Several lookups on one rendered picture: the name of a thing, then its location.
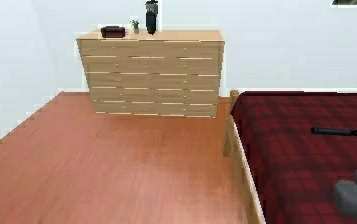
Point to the light wooden chest of drawers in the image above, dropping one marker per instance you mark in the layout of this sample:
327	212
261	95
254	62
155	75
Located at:
152	76

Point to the small green potted plant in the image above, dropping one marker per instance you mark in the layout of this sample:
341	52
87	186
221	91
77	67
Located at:
135	25

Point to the tall black vase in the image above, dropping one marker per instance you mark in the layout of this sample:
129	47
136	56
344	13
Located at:
151	16

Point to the dark brown box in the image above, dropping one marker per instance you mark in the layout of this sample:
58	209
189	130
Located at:
113	32

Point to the bed with dark red cover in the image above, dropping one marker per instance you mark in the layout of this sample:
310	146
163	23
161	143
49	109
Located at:
296	156

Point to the framed wall picture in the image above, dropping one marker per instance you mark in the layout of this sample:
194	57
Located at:
351	2

